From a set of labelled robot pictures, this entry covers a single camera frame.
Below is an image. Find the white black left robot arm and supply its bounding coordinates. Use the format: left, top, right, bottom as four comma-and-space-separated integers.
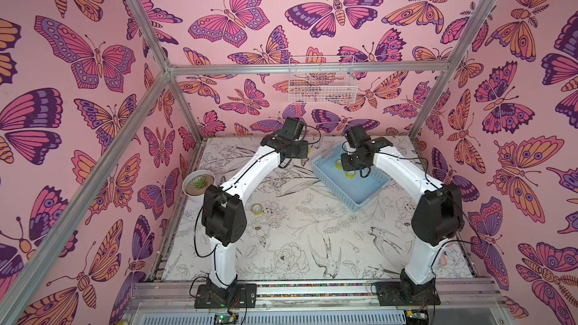
195, 129, 309, 308

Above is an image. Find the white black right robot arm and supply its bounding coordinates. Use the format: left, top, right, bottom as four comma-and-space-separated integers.
341, 128, 464, 306

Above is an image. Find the light blue perforated storage basket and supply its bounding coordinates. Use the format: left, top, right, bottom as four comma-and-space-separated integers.
312, 144, 391, 212

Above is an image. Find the white pot with succulent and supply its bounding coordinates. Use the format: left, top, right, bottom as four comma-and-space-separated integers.
182, 170, 215, 203

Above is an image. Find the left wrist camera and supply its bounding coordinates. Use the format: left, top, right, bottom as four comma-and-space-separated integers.
276, 117, 306, 141

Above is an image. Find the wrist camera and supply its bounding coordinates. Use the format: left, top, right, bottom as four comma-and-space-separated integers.
345, 125, 371, 149
276, 117, 306, 141

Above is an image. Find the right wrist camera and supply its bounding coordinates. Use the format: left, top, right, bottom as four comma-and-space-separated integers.
345, 125, 371, 149

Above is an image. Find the white wire wall basket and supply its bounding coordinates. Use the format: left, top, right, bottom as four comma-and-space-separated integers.
287, 61, 358, 105

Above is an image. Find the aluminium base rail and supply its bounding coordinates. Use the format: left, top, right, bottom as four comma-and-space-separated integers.
125, 278, 515, 324

